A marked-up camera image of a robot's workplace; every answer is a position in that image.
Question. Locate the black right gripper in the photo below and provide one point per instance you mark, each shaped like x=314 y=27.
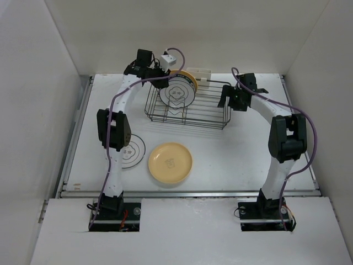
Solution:
x=228 y=90

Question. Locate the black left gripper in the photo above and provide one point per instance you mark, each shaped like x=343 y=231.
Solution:
x=162 y=83

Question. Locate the grey wire dish rack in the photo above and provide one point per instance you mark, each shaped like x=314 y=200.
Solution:
x=203 y=112

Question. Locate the white plate green rim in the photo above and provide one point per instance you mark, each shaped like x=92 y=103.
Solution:
x=134 y=152
x=179 y=94

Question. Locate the yellow shallow plate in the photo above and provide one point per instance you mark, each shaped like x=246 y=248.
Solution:
x=170 y=163

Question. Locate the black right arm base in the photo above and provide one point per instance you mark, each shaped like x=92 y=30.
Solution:
x=254 y=219

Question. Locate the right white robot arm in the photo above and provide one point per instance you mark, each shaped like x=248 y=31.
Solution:
x=287 y=138

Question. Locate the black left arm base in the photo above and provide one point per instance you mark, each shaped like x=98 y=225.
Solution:
x=125 y=220

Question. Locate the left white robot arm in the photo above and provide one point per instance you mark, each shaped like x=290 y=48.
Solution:
x=114 y=131

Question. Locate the white plastic cutlery holder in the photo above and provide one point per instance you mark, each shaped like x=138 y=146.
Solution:
x=200 y=74

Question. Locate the yellow rear plate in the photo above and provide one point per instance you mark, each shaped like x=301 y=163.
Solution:
x=187 y=72

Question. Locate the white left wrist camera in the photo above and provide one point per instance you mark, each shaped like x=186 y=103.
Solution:
x=167 y=61

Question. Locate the aluminium table edge rail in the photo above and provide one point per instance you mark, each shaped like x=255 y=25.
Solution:
x=229 y=162

